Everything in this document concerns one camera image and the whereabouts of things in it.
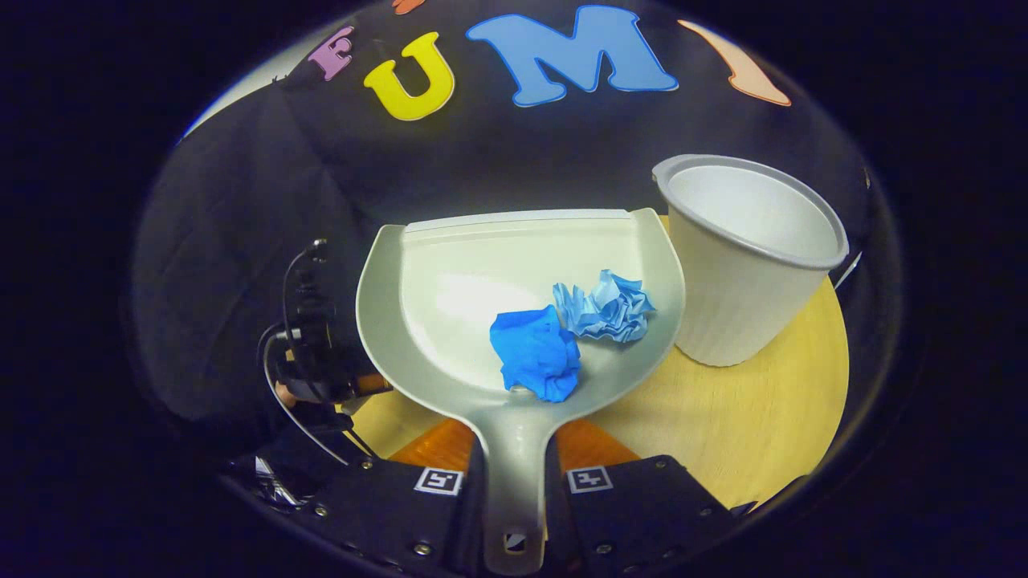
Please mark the black backdrop cloth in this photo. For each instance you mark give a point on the black backdrop cloth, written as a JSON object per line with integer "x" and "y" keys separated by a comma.
{"x": 241, "y": 241}

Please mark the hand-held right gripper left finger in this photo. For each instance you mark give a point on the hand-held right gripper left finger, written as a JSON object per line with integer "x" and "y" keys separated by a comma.
{"x": 385, "y": 506}

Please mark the dark blue paper ball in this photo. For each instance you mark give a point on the dark blue paper ball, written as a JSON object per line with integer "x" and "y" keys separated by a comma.
{"x": 534, "y": 353}

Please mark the small grey dustpan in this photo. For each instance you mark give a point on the small grey dustpan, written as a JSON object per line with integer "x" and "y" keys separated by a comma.
{"x": 450, "y": 289}

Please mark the light blue paper ball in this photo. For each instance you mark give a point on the light blue paper ball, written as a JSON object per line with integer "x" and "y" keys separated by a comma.
{"x": 610, "y": 309}

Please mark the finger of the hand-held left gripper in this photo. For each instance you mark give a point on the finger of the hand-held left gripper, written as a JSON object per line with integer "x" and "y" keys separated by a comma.
{"x": 373, "y": 384}

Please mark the white ribbed garbage bin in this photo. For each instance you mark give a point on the white ribbed garbage bin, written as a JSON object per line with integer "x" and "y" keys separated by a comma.
{"x": 739, "y": 305}

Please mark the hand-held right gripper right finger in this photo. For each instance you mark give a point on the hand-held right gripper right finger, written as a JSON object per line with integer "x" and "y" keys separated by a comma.
{"x": 634, "y": 506}

